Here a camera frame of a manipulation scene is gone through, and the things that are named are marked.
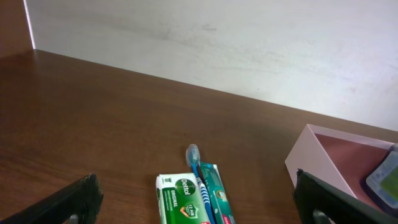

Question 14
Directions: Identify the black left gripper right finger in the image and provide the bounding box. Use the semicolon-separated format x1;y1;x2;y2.
293;169;397;224

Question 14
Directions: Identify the white square cardboard box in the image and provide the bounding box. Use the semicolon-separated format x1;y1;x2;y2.
285;124;394;212

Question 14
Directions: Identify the blue toothbrush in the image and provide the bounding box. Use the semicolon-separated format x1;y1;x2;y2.
185;144;216;224

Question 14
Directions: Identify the green Dettol soap bar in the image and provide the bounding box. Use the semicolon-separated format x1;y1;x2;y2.
155;173;211;224

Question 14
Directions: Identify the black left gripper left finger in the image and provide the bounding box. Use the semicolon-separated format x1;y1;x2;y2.
1;174;104;224

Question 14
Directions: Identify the teal toothpaste tube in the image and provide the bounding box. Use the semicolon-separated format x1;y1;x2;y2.
200;162;236;224

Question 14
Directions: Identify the clear soap pump bottle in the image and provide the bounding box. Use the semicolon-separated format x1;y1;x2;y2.
360;144;397;218

